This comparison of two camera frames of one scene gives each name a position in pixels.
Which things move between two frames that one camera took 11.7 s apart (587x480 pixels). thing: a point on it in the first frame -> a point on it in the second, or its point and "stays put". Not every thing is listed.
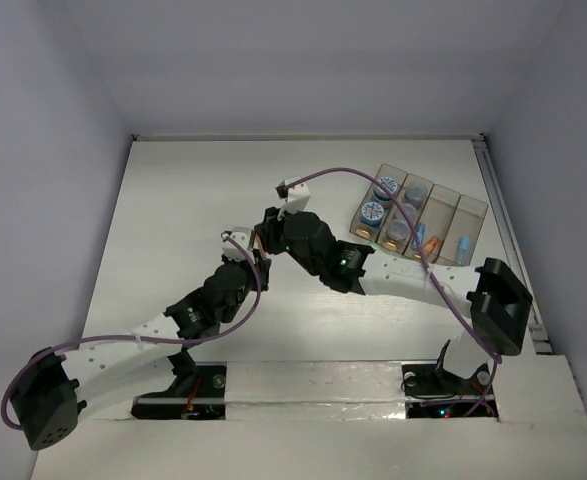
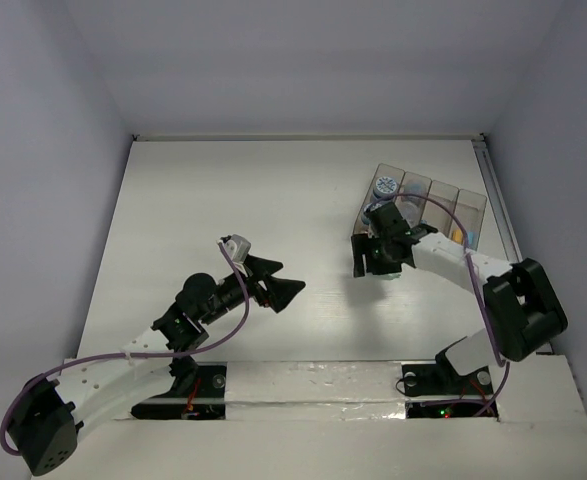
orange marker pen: x=257 y=245 -> x=457 y=236
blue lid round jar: x=380 y=195 stays put
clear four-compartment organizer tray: x=453 y=226 stays put
